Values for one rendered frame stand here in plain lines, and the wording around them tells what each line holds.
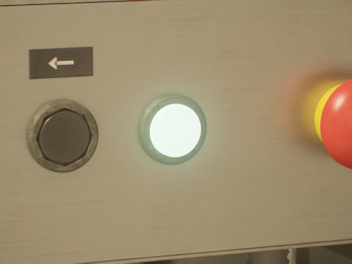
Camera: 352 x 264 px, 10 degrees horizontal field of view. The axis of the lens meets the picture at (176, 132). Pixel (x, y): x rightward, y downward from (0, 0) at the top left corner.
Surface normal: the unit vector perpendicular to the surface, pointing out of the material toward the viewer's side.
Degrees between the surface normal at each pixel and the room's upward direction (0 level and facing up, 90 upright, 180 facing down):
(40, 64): 90
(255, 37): 90
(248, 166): 90
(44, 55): 90
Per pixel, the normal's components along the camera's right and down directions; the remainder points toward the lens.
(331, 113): -0.32, -0.07
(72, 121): 0.37, 0.15
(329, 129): -0.36, 0.19
